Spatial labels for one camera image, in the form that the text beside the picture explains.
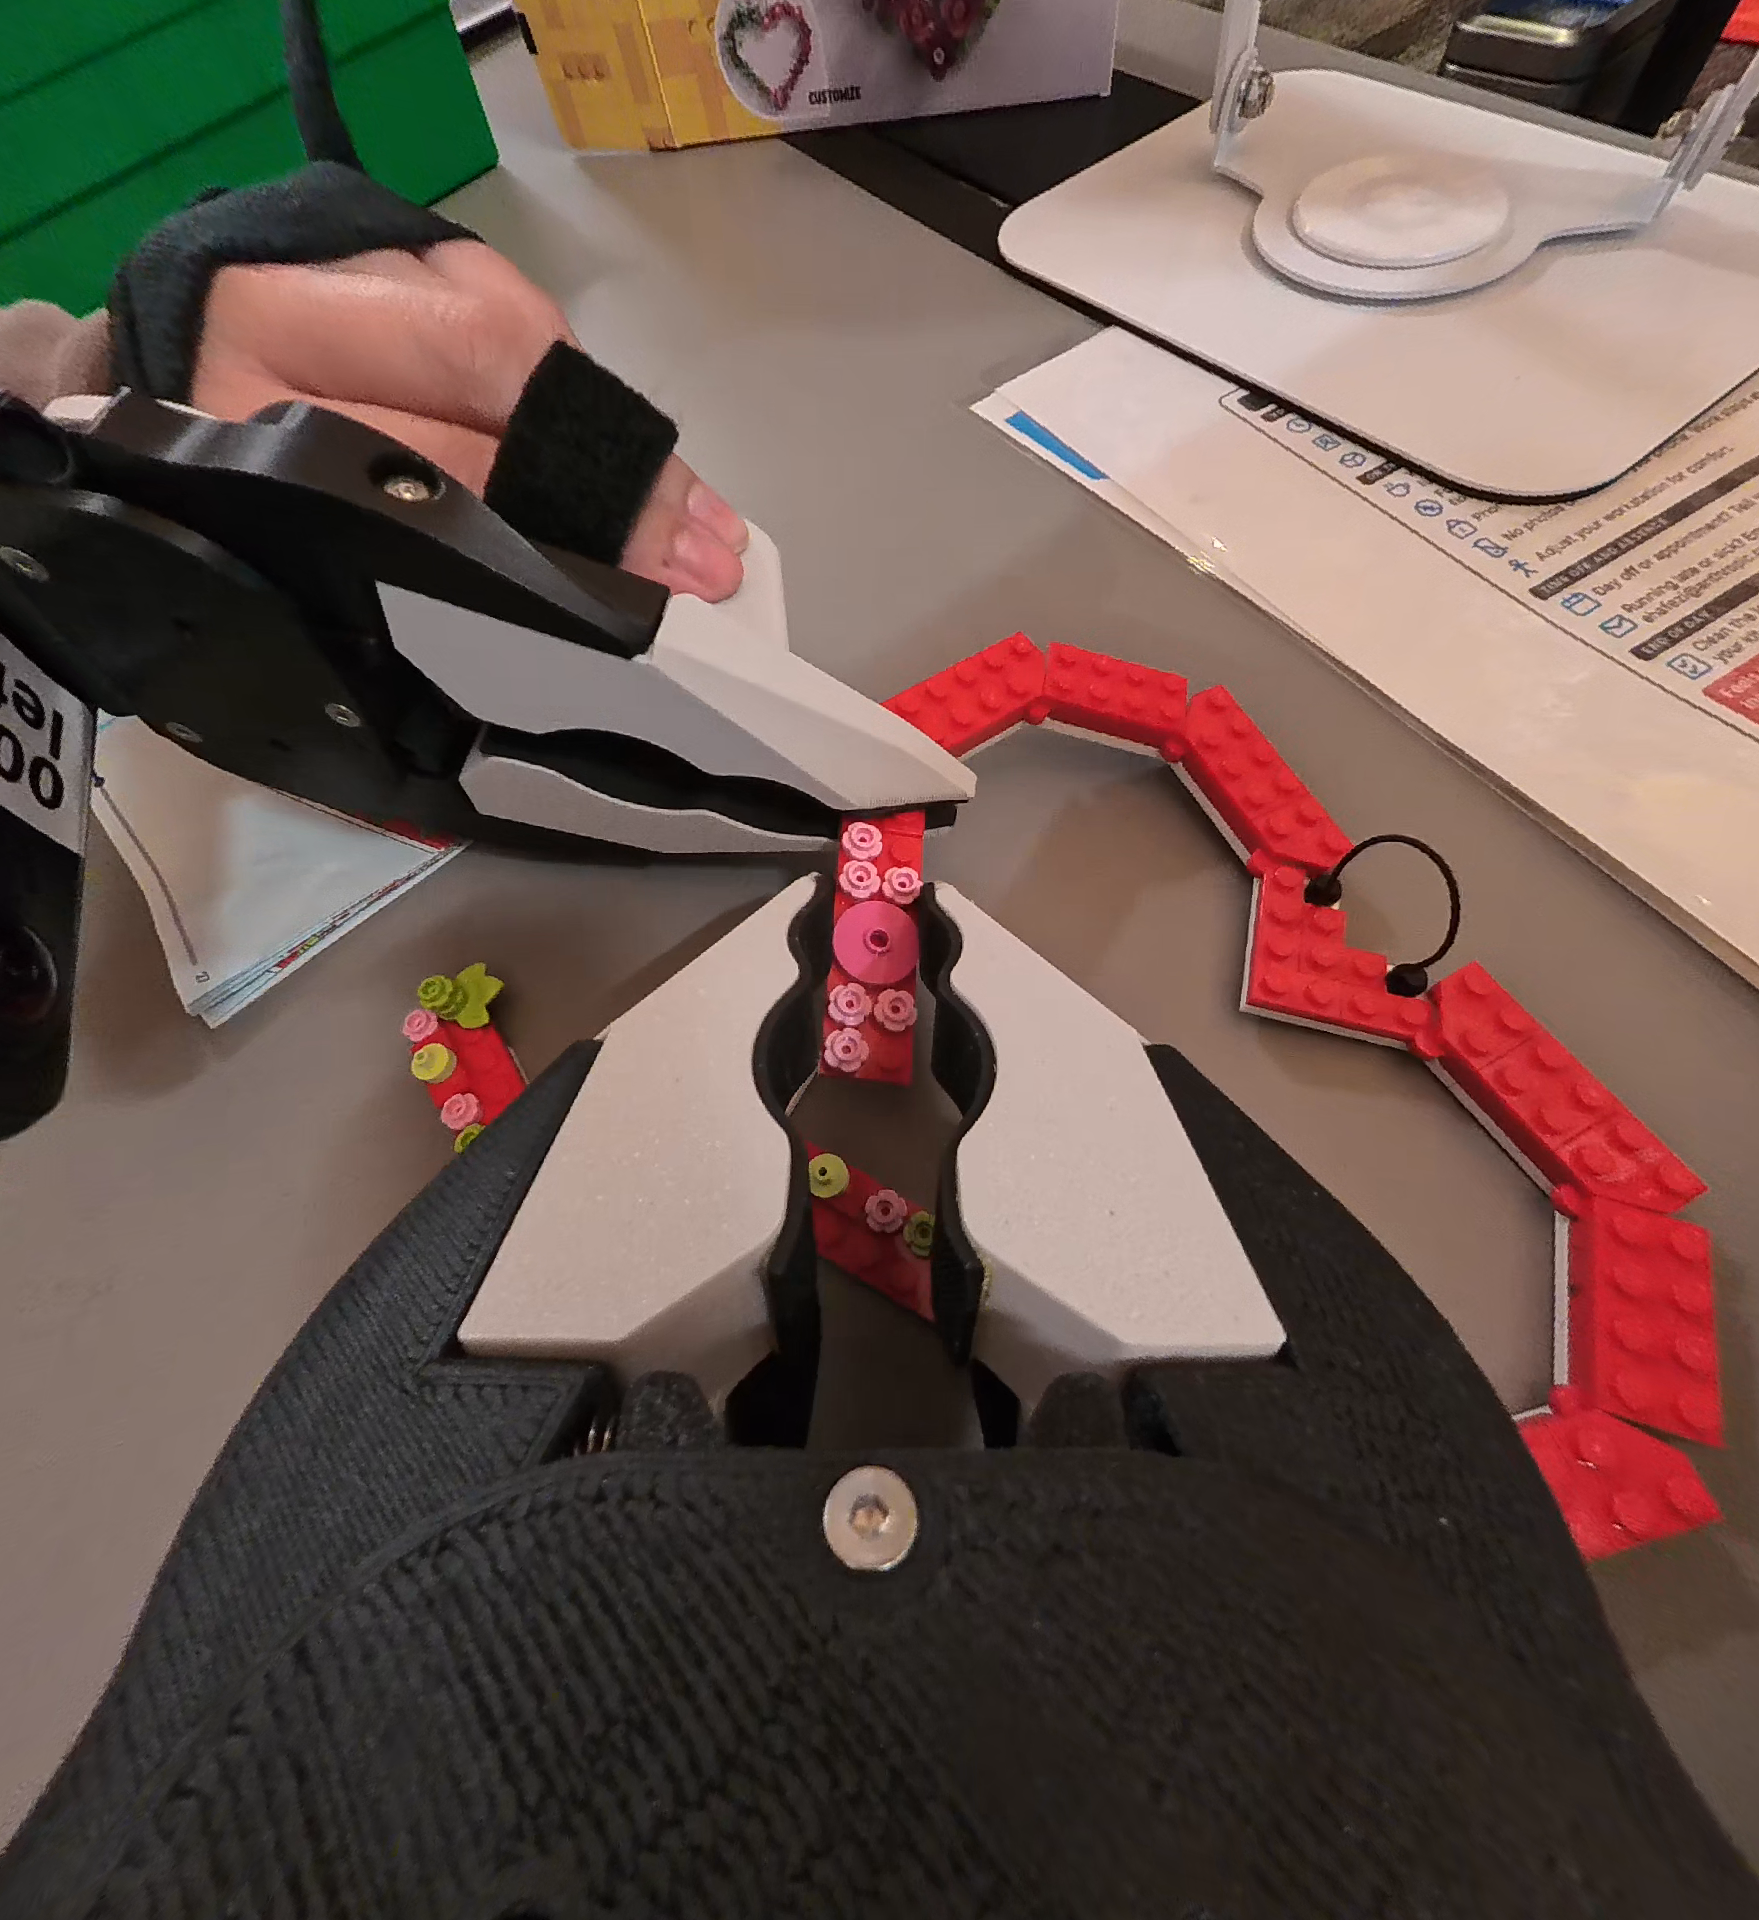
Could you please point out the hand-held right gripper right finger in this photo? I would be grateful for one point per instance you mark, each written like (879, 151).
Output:
(1104, 1201)

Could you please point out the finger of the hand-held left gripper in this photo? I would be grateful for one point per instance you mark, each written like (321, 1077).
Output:
(758, 705)
(579, 803)

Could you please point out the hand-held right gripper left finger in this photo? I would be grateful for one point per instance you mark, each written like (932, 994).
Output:
(624, 1184)

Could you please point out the red lego strip pink flowers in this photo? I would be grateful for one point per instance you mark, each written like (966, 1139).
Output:
(871, 945)

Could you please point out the red lego heart frame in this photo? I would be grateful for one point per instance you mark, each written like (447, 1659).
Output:
(1645, 1319)

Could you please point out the red lego strip lime flowers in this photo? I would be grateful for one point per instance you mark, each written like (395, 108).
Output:
(483, 1073)

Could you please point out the lego instruction booklet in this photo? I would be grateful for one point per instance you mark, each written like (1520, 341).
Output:
(249, 886)

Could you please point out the yellow lego set box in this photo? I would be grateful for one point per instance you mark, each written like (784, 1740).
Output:
(624, 74)

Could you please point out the person's left hand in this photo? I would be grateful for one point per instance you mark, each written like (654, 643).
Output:
(370, 329)

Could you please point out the green plastic bin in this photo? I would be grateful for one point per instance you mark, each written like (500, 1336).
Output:
(98, 135)

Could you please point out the black desk mat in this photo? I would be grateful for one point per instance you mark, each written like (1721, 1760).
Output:
(939, 179)

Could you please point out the laminated printed paper sheet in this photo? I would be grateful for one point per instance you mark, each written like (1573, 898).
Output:
(1418, 630)

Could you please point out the wooden book stand white base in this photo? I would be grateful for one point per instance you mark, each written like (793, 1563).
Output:
(1570, 346)

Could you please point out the grey metal tin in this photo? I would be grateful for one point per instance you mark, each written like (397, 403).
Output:
(1570, 37)

